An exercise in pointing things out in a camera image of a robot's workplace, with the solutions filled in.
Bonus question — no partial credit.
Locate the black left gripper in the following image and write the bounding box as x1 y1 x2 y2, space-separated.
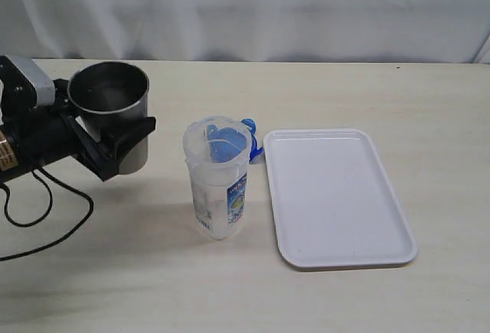
1 55 156 181

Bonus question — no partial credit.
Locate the stainless steel cup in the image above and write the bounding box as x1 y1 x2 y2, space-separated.
67 61 149 175

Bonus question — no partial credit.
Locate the blue container lid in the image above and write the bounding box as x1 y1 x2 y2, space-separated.
206 118 263 163

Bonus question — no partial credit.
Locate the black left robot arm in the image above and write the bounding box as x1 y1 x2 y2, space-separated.
1 55 156 182

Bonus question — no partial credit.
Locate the clear plastic container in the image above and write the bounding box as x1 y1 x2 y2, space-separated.
183 116 252 240

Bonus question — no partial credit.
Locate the white backdrop cloth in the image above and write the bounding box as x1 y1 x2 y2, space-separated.
1 0 489 64

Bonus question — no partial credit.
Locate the white plastic tray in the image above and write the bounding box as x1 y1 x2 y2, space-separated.
263 128 418 269

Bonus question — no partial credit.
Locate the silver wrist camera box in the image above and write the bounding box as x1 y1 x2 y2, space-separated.
7 55 56 106

